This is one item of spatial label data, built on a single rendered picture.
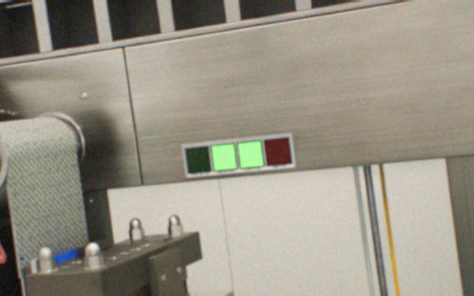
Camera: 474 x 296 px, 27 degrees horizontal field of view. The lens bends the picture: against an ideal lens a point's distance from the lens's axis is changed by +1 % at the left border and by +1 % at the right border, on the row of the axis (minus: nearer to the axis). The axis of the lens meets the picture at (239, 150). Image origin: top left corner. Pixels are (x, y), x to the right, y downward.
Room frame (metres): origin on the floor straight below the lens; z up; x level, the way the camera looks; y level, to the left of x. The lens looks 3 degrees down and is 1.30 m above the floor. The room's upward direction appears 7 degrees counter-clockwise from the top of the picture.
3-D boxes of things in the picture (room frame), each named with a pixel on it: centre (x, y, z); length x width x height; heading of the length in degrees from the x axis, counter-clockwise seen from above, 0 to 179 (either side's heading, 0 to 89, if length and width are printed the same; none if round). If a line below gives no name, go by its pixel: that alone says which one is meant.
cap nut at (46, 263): (1.83, 0.38, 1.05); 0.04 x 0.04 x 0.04
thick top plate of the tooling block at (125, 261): (1.96, 0.26, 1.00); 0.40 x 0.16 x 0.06; 156
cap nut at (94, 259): (1.80, 0.29, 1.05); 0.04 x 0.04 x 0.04
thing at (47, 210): (1.97, 0.39, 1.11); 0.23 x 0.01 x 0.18; 156
